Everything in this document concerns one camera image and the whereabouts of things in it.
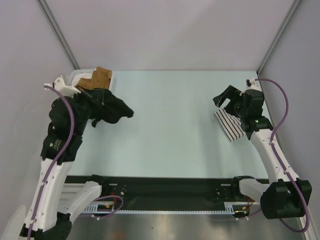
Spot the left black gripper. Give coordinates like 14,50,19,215
70,84,106,134

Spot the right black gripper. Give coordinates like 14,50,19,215
212,85,248,119

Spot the black tank top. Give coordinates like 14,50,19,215
90,88,134,128

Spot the striped white tank top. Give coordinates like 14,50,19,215
214,108,245,142

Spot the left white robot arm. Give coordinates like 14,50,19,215
20,76,111,240

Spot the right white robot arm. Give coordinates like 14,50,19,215
213,78,312,220

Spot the brown tank top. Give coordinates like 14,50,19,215
75,66,113,91

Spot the white plastic basket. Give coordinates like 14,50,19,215
59,68,116,93

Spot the left aluminium corner post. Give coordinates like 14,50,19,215
36,0,80,70

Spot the aluminium corner post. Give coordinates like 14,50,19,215
36,0,80,70
256,0,304,77

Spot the aluminium frame rail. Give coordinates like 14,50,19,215
59,183,85,203

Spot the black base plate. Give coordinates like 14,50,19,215
64,174,293,212

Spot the slotted cable duct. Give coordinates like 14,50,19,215
82,202,249,215

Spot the right aluminium corner post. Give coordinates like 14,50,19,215
256,0,304,77

